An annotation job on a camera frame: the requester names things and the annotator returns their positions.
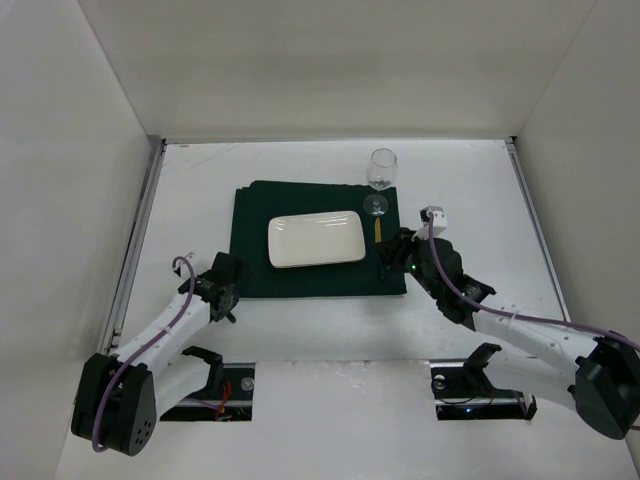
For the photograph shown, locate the dark green cloth napkin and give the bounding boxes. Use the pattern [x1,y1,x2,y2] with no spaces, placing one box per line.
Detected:
[229,180,407,299]

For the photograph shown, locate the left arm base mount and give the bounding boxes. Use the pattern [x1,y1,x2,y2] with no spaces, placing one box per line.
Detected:
[160,346,256,422]

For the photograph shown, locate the white rectangular plate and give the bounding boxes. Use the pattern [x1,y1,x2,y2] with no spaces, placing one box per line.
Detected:
[267,211,366,269]

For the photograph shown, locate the gold knife black handle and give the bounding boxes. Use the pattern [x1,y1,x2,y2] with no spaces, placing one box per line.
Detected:
[374,216,386,281]

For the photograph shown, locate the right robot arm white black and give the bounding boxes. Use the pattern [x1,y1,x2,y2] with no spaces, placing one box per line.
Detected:
[374,228,639,440]

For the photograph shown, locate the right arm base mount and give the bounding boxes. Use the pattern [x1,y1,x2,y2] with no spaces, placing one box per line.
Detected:
[430,343,537,421]

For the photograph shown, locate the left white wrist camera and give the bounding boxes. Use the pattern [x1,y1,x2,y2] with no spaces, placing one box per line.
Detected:
[171,253,209,280]

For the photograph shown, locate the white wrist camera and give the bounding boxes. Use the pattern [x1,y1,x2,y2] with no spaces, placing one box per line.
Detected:
[171,253,209,280]
[416,206,448,240]

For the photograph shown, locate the right aluminium table rail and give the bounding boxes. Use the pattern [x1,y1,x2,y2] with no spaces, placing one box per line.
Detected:
[505,137,570,321]

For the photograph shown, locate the left aluminium table rail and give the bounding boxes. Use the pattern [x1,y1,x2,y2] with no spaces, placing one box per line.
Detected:
[98,135,166,354]

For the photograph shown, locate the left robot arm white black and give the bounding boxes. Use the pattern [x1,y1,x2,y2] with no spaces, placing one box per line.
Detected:
[70,253,255,457]

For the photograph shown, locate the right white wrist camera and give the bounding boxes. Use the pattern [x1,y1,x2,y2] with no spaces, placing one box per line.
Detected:
[416,206,448,240]

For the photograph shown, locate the clear wine glass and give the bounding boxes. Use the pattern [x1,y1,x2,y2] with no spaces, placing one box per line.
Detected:
[363,148,398,217]

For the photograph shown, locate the aluminium table rail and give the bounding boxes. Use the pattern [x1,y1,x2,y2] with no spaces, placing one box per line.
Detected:
[98,135,166,354]
[505,137,570,321]

